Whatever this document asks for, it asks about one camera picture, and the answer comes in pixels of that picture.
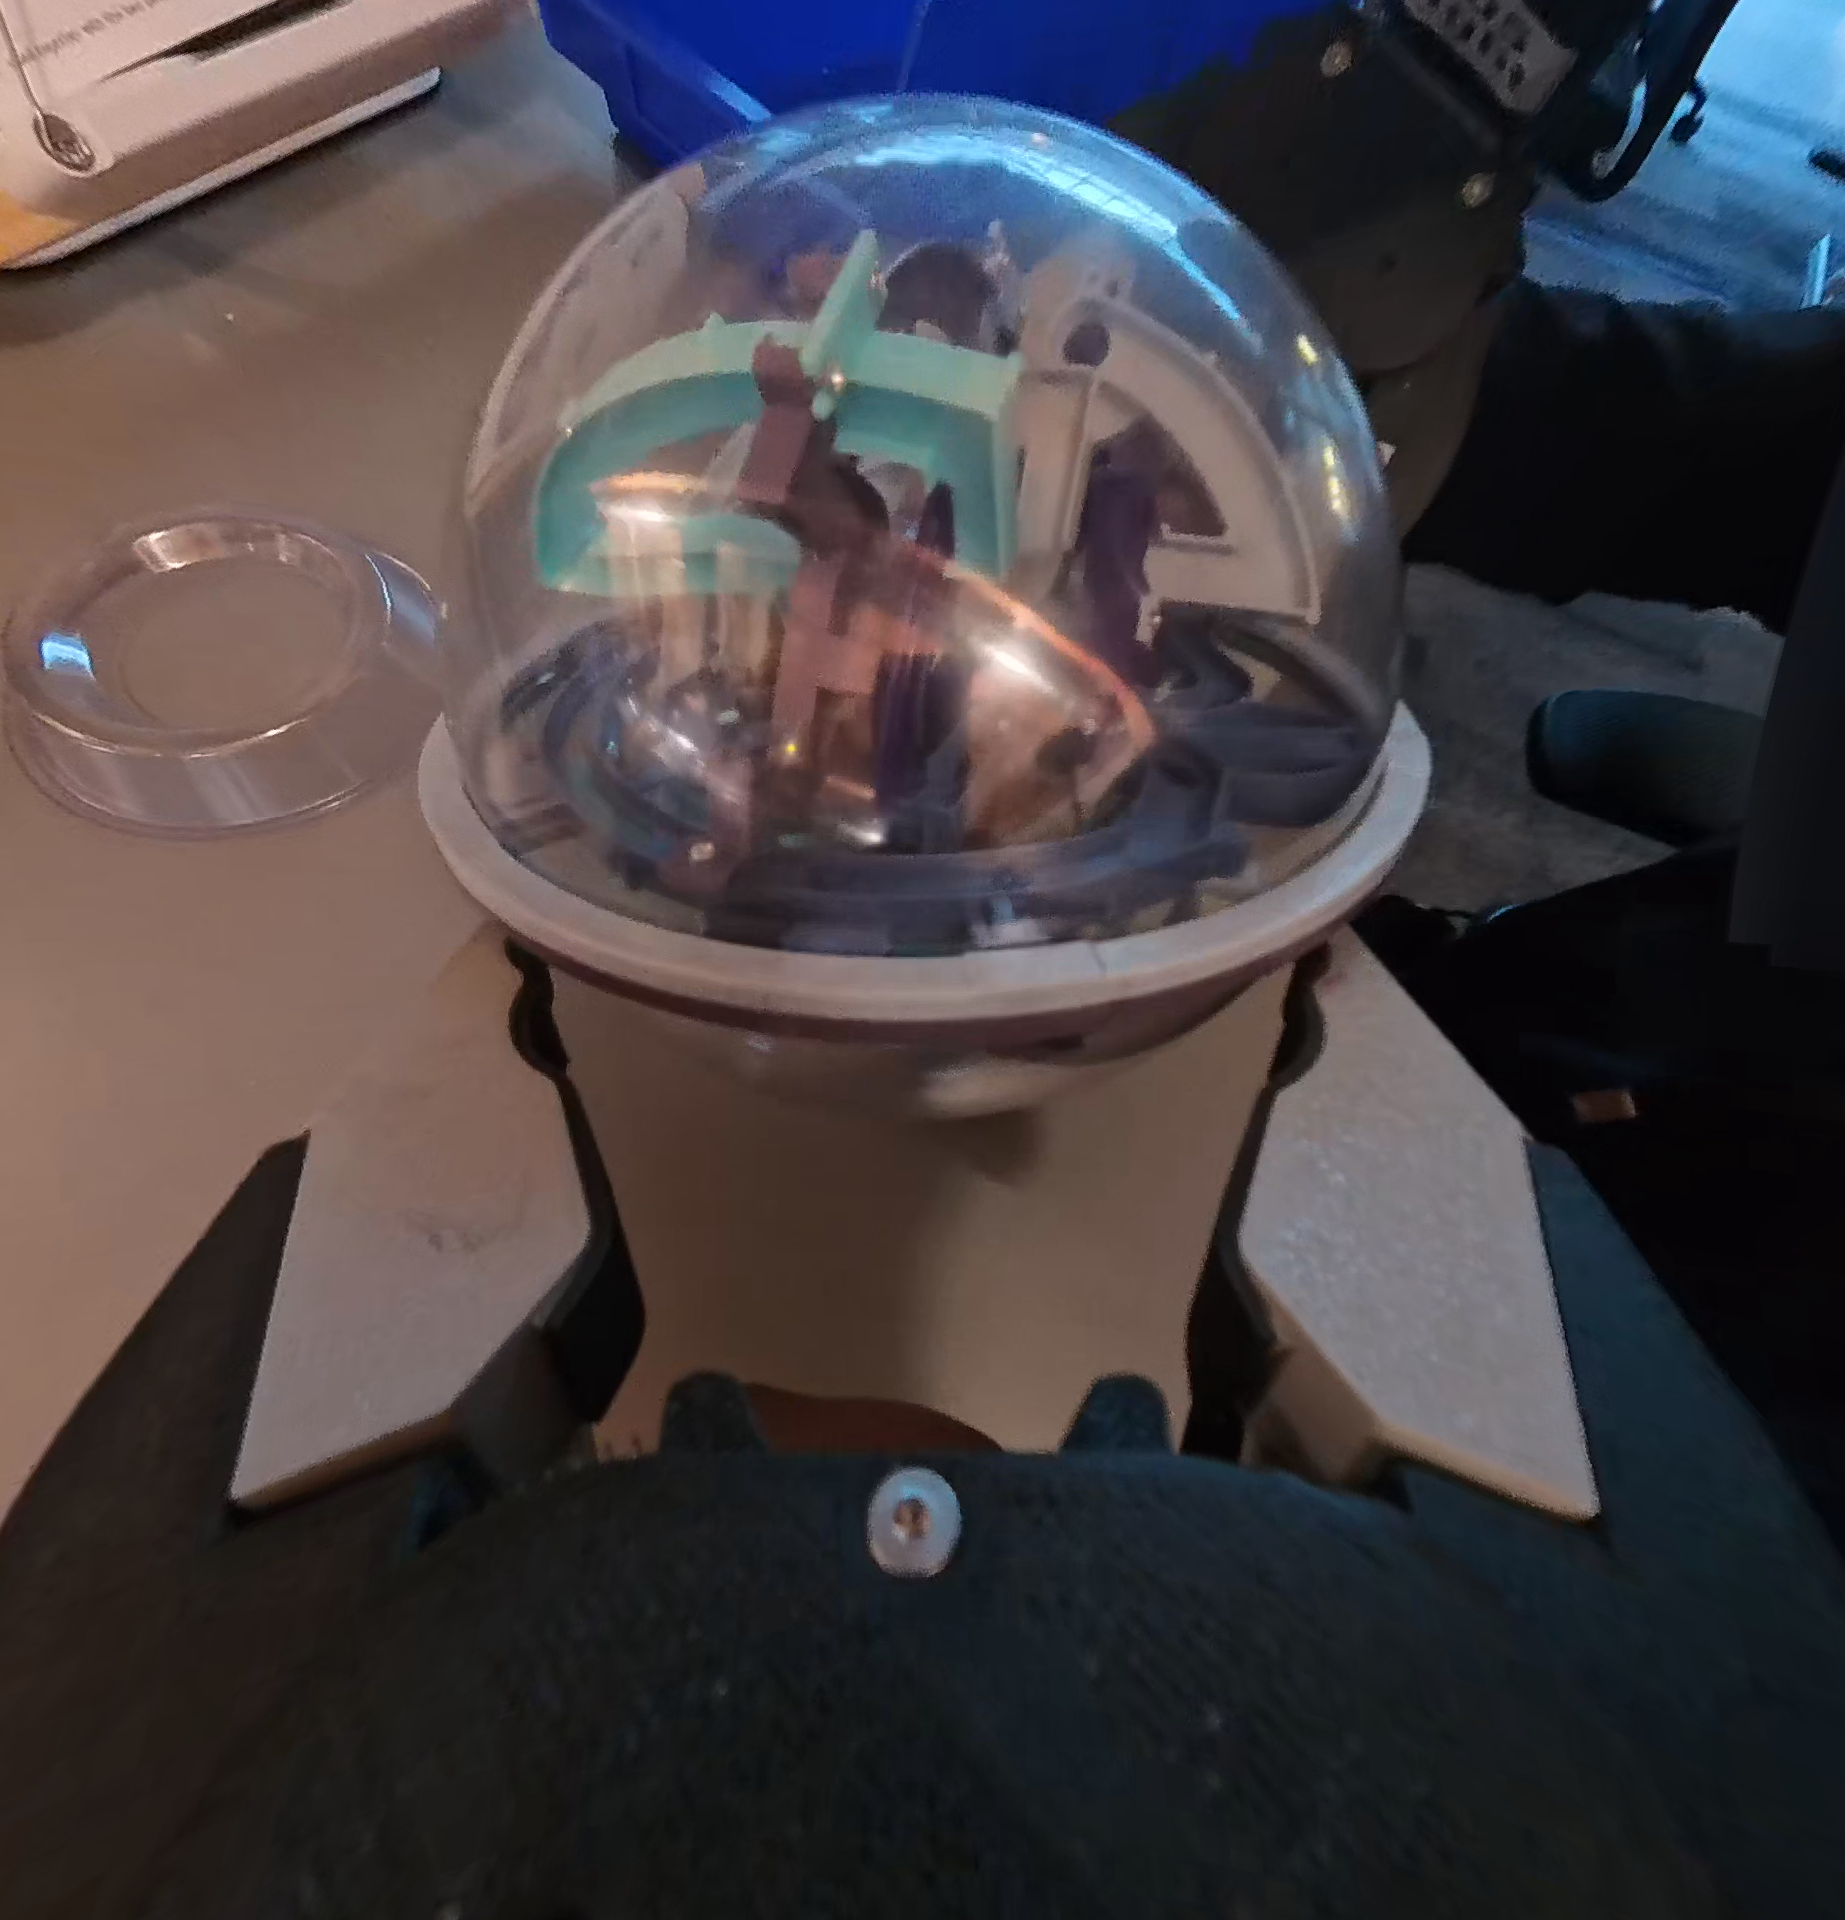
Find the blue plastic bin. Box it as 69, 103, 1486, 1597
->
538, 0, 1359, 171

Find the white sheet holder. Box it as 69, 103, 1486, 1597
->
0, 59, 443, 267

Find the dark office chair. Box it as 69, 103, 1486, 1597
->
1530, 0, 1716, 198

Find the person's right forearm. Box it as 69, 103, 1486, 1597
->
1401, 278, 1845, 609

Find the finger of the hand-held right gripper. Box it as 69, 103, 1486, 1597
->
1363, 359, 1470, 504

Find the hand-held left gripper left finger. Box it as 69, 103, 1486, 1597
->
231, 937, 649, 1509

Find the black office chair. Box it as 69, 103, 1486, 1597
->
1525, 689, 1766, 844

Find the clear plastic ring stand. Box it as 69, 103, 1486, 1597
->
3, 511, 451, 838

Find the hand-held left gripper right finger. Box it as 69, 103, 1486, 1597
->
1181, 929, 1604, 1518

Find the clear plastic maze ball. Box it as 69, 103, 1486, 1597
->
415, 91, 1434, 1118

